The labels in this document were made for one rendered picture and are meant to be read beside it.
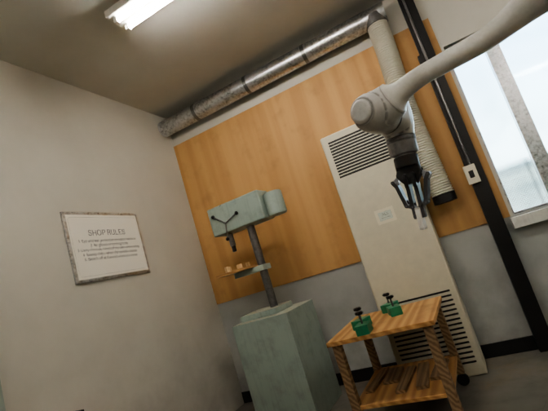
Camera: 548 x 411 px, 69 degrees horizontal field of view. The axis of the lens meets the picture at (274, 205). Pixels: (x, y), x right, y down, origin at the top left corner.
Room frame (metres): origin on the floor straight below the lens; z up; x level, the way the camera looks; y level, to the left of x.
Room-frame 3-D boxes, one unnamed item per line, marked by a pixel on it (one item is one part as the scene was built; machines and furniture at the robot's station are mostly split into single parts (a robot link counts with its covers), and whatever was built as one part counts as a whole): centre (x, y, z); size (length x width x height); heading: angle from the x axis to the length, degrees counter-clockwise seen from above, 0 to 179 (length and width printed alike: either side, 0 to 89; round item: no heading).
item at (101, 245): (2.66, 1.14, 1.48); 0.64 x 0.02 x 0.46; 158
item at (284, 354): (2.98, 0.21, 0.79); 0.62 x 0.48 x 1.58; 66
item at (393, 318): (2.42, -0.43, 0.32); 0.66 x 0.57 x 0.64; 156
